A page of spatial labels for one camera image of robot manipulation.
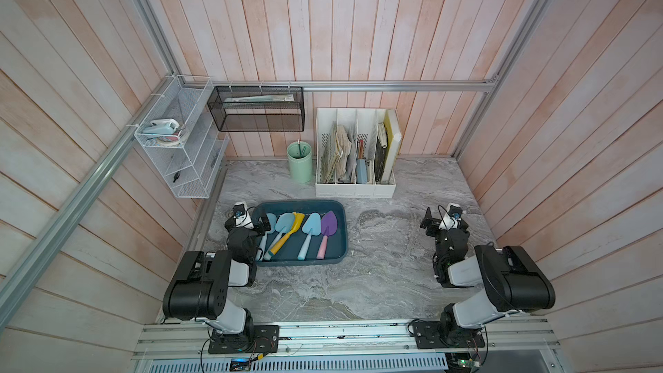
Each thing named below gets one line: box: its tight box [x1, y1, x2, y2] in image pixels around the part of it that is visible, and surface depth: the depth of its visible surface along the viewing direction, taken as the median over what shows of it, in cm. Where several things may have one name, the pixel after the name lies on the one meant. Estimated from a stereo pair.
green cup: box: [287, 140, 314, 184], surface depth 109 cm
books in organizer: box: [320, 108, 402, 184], surface depth 105 cm
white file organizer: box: [315, 107, 397, 200], surface depth 106 cm
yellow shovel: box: [267, 211, 306, 256], surface depth 97 cm
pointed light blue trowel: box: [297, 212, 322, 260], surface depth 97 cm
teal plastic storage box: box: [255, 199, 348, 267], surface depth 94 cm
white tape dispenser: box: [141, 118, 183, 146], surface depth 71 cm
